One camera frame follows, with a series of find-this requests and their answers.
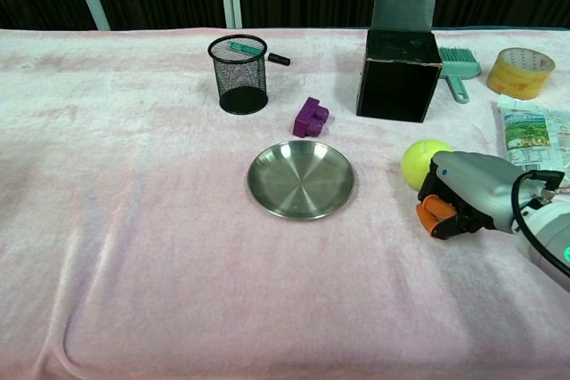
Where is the green marker pen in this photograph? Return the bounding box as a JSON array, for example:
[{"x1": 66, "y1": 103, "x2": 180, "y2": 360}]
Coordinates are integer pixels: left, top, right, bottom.
[{"x1": 228, "y1": 40, "x2": 262, "y2": 54}]

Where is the purple toy block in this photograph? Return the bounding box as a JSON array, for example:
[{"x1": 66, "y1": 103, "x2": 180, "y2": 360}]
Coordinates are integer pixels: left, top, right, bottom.
[{"x1": 292, "y1": 96, "x2": 331, "y2": 139}]

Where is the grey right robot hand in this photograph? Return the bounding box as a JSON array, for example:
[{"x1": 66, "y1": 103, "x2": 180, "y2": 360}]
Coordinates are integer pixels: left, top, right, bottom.
[{"x1": 415, "y1": 150, "x2": 532, "y2": 241}]

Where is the pink plush table cloth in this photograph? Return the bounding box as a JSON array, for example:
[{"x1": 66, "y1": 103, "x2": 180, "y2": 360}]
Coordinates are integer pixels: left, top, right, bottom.
[{"x1": 0, "y1": 27, "x2": 570, "y2": 380}]

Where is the yellow packing tape roll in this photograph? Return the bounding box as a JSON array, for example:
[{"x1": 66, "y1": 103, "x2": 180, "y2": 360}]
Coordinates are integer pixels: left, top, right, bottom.
[{"x1": 485, "y1": 46, "x2": 557, "y2": 101}]

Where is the yellow ball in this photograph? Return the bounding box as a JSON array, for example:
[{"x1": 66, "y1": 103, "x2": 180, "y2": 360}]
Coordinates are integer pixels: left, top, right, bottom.
[{"x1": 401, "y1": 138, "x2": 454, "y2": 191}]

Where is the black mesh pen holder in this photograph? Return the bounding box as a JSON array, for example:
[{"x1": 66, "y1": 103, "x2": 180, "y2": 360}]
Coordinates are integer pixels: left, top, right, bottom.
[{"x1": 207, "y1": 34, "x2": 270, "y2": 116}]

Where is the teal cleaning brush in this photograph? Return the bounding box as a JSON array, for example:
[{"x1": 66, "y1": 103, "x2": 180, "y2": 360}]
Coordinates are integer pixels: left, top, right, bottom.
[{"x1": 437, "y1": 46, "x2": 483, "y2": 106}]

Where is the black cardboard box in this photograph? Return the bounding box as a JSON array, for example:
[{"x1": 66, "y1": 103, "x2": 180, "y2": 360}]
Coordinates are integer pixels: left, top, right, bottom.
[{"x1": 355, "y1": 0, "x2": 444, "y2": 124}]

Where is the printed plastic food bag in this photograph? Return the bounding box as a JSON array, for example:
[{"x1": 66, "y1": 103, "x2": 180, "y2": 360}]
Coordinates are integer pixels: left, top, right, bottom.
[{"x1": 491, "y1": 94, "x2": 570, "y2": 176}]

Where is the round steel plate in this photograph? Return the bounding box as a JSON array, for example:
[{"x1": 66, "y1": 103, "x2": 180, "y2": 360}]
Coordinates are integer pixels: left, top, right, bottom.
[{"x1": 247, "y1": 140, "x2": 357, "y2": 222}]

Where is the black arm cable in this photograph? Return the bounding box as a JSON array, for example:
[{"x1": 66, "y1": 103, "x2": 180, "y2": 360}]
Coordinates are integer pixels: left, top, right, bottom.
[{"x1": 509, "y1": 168, "x2": 570, "y2": 279}]

